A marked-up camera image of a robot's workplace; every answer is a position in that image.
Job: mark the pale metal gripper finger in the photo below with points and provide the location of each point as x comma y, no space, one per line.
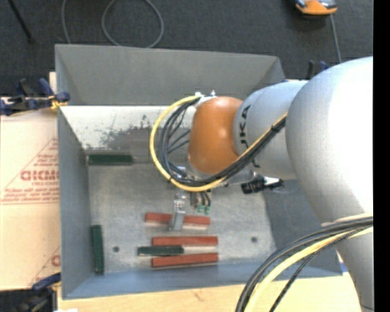
181,219
173,221

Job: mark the red-brown flat block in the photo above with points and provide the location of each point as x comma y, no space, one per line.
195,220
185,240
185,260

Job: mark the dark green flat block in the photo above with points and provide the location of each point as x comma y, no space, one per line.
97,249
161,250
110,160

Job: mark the grey metal bin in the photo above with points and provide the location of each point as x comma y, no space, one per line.
123,193

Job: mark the brown cardboard board red print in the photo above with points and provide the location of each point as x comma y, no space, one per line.
26,206

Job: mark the black cylinder on white bracket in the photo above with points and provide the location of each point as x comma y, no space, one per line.
253,186

